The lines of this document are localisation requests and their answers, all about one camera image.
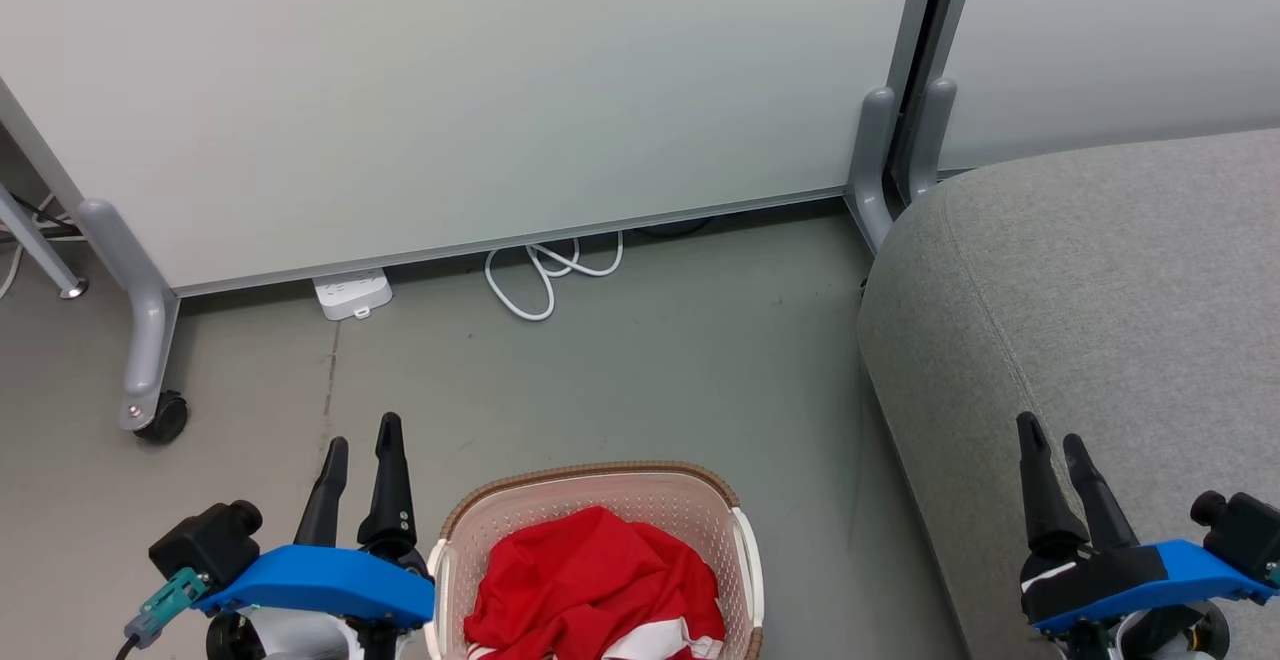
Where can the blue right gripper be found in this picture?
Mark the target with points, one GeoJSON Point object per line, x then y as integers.
{"type": "Point", "coordinates": [1150, 575]}

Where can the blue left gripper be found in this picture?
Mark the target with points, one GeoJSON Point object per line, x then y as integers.
{"type": "Point", "coordinates": [320, 580]}

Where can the red shirt white striped trim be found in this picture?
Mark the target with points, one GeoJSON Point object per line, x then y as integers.
{"type": "Point", "coordinates": [590, 580]}

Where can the grey fabric sofa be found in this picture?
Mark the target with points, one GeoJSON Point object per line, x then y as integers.
{"type": "Point", "coordinates": [1100, 320]}

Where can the white power strip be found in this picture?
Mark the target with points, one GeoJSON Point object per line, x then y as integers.
{"type": "Point", "coordinates": [352, 293]}

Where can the black caster wheel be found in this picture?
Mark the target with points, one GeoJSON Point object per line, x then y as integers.
{"type": "Point", "coordinates": [165, 420]}

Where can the beige plastic laundry basket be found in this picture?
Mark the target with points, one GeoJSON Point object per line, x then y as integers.
{"type": "Point", "coordinates": [600, 492]}

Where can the grey partition leg with caster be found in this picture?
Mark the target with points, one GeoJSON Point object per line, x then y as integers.
{"type": "Point", "coordinates": [140, 320]}

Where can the grey metal table leg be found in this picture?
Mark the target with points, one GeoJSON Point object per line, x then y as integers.
{"type": "Point", "coordinates": [35, 240]}

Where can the large white partition panel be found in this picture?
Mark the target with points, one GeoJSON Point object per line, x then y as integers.
{"type": "Point", "coordinates": [450, 90]}

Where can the narrow white partition panel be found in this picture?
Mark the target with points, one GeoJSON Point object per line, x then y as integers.
{"type": "Point", "coordinates": [1110, 40]}

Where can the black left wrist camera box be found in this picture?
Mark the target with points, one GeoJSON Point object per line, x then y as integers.
{"type": "Point", "coordinates": [205, 538]}

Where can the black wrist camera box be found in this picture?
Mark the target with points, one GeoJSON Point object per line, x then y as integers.
{"type": "Point", "coordinates": [205, 538]}
{"type": "Point", "coordinates": [1240, 530]}

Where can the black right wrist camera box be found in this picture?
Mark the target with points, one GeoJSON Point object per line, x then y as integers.
{"type": "Point", "coordinates": [1240, 530]}

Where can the teal left camera connector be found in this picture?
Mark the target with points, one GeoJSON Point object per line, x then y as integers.
{"type": "Point", "coordinates": [165, 605]}

